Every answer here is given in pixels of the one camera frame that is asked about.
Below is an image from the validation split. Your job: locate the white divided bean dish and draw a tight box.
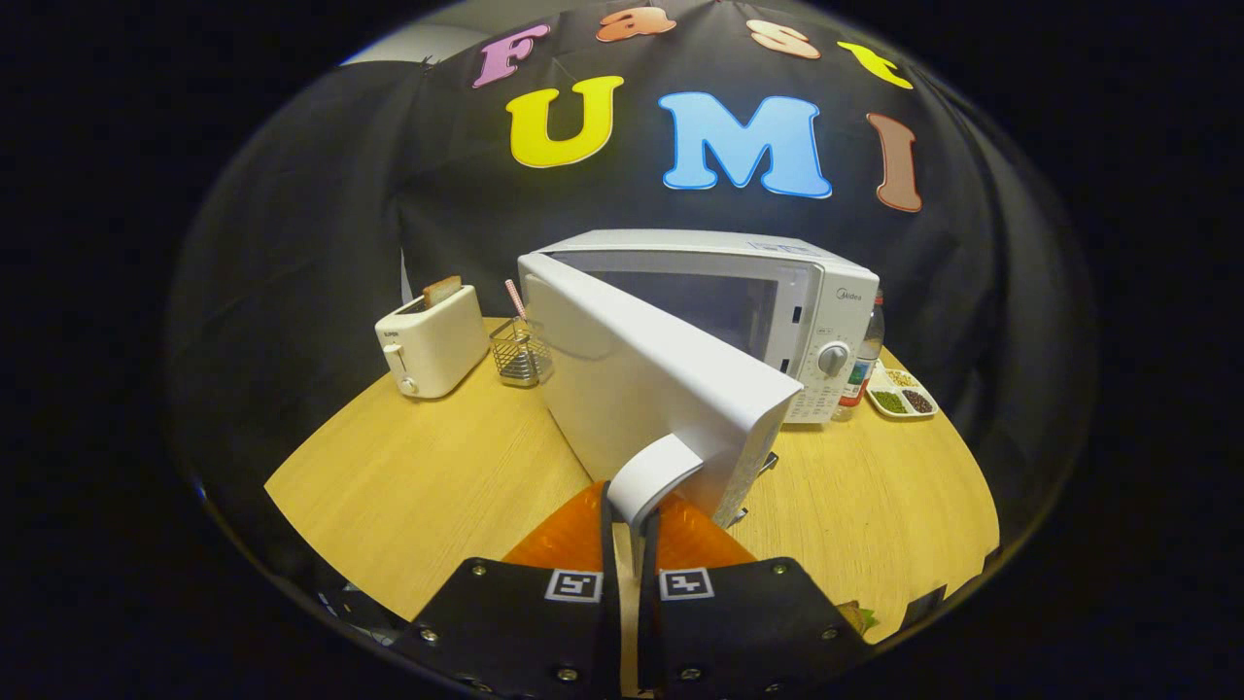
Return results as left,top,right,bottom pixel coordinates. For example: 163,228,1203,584
865,364,939,421

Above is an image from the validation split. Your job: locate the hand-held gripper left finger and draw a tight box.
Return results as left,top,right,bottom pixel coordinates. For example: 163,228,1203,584
408,479,623,699

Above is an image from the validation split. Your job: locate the white microwave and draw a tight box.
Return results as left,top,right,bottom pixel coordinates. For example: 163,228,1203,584
517,229,881,560

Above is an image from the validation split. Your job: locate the wire mesh basket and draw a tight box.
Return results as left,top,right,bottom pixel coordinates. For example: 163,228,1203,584
489,317,555,389

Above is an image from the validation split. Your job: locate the cream toaster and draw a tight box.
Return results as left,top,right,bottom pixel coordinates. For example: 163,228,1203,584
375,284,491,400

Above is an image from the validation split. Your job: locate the clear plastic water bottle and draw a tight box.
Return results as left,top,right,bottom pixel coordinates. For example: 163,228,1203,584
832,290,886,422

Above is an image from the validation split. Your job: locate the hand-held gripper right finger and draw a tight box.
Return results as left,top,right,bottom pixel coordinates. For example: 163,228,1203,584
637,491,873,699

